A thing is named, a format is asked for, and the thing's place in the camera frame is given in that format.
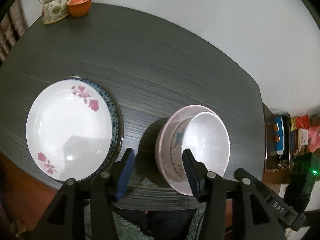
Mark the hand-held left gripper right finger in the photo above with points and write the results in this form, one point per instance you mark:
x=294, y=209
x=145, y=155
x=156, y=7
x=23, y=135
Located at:
x=192, y=176

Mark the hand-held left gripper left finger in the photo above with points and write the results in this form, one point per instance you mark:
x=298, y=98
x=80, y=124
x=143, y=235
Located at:
x=125, y=176

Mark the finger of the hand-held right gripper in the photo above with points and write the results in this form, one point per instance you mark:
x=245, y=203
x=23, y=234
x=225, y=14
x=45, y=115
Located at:
x=262, y=191

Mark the white bowl with blue band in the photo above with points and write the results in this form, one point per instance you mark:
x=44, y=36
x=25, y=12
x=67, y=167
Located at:
x=207, y=142

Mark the large blue floral plate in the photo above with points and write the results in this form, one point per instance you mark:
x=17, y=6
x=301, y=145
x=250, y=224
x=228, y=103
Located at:
x=120, y=130

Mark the white plate with pink roses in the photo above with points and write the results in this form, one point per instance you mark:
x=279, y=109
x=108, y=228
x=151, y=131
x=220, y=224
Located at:
x=67, y=130

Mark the wooden shelf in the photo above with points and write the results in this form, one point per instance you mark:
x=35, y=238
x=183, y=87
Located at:
x=271, y=160

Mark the person's legs in dark pants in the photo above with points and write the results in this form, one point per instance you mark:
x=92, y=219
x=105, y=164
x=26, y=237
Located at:
x=170, y=223

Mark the blue box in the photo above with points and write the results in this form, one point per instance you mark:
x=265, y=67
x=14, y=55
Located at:
x=280, y=135

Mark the pink plastic bag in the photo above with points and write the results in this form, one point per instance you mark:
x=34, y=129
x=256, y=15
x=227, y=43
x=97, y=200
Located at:
x=314, y=138

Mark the red packet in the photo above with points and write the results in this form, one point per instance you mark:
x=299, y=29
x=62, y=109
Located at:
x=301, y=122

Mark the wooden cabinet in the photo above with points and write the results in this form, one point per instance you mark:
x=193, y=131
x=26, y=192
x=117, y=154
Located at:
x=20, y=192

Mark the orange lidded cup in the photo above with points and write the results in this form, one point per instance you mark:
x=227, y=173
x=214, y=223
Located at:
x=79, y=6

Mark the beige patterned curtain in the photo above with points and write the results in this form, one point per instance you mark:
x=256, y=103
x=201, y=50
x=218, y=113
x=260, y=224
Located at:
x=8, y=35

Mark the floral ceramic teapot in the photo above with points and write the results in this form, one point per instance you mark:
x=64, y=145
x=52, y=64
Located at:
x=53, y=7

